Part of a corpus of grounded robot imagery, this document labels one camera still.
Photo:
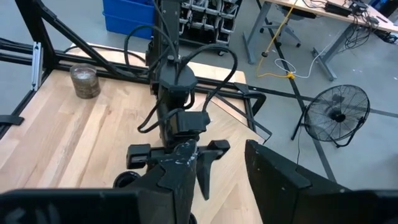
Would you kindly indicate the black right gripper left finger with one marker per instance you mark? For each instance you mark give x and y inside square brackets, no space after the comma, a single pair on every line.
[155,202]

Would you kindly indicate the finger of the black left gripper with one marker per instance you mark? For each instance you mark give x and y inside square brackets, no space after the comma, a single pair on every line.
[203,171]

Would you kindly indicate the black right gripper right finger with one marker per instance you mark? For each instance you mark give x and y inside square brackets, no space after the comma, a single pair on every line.
[280,199]

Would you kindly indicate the medium black candlestick holder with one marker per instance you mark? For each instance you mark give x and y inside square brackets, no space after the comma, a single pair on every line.
[126,180]

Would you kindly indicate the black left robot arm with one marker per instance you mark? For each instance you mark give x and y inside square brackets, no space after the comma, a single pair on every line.
[177,77]

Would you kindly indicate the black floor fan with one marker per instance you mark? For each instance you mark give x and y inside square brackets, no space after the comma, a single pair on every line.
[337,117]

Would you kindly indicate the blue storage bin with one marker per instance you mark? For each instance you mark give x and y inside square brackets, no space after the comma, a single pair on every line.
[130,9]
[127,29]

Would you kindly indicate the black rig clamp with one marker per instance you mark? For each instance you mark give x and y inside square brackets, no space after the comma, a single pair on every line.
[12,120]

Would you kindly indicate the black rig brace bar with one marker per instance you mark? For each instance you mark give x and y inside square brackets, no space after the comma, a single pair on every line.
[81,37]

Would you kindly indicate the black small parts rack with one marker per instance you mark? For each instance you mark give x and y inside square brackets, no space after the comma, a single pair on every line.
[205,18]

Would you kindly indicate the grey office chair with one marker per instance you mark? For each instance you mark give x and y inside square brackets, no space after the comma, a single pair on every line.
[289,14]

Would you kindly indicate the black power adapter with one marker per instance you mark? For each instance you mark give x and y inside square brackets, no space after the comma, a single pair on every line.
[339,8]

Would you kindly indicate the wooden desk with grey legs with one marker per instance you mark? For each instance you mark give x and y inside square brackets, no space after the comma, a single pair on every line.
[384,27]

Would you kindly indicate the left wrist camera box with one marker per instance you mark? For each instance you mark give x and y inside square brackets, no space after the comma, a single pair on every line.
[189,121]

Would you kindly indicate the black rig frame rail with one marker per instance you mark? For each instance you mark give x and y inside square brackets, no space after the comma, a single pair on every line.
[102,67]
[28,97]

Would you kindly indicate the aluminium rig bracket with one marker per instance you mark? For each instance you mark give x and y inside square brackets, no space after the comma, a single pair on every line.
[36,65]

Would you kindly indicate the black rig frame strut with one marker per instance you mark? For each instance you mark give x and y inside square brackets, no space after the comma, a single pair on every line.
[34,31]

